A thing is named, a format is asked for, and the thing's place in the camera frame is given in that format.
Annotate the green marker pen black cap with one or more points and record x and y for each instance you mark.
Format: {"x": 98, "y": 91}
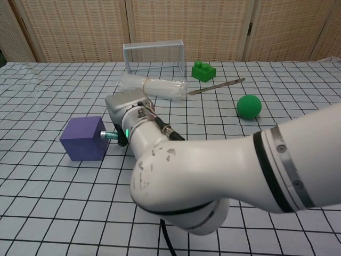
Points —
{"x": 108, "y": 135}

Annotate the blue checkered grid tablecloth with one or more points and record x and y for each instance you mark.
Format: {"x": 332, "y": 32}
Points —
{"x": 53, "y": 200}

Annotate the woven folding screen panel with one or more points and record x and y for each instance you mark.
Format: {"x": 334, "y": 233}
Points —
{"x": 191, "y": 24}
{"x": 10, "y": 32}
{"x": 77, "y": 29}
{"x": 331, "y": 34}
{"x": 287, "y": 29}

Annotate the purple foam cube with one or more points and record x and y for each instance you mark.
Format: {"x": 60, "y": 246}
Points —
{"x": 82, "y": 141}

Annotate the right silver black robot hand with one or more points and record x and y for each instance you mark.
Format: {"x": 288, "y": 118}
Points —
{"x": 125, "y": 101}

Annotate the clear acrylic box frame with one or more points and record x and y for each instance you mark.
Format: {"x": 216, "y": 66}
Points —
{"x": 153, "y": 46}

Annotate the green ball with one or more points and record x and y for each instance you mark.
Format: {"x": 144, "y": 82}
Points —
{"x": 249, "y": 106}

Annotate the bundle of clear straws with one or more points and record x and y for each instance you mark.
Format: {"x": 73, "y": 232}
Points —
{"x": 165, "y": 89}

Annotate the green toy building brick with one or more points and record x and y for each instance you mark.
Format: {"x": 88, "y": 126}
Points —
{"x": 203, "y": 72}

